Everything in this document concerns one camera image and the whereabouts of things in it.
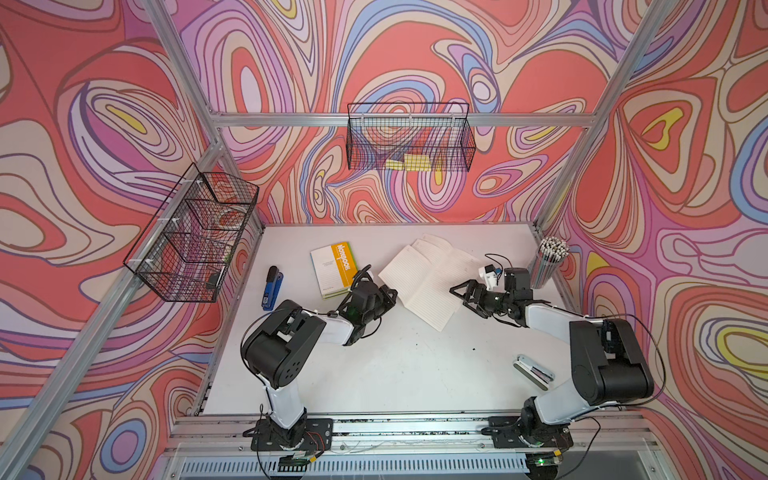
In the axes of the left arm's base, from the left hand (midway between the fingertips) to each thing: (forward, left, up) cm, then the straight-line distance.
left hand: (404, 293), depth 92 cm
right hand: (-3, -17, -1) cm, 17 cm away
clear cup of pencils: (+7, -44, +10) cm, 46 cm away
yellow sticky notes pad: (+30, -2, +27) cm, 41 cm away
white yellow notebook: (+13, +24, -4) cm, 27 cm away
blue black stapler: (+8, +44, -6) cm, 45 cm away
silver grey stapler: (-22, -35, -6) cm, 42 cm away
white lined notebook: (+12, -9, -6) cm, 16 cm away
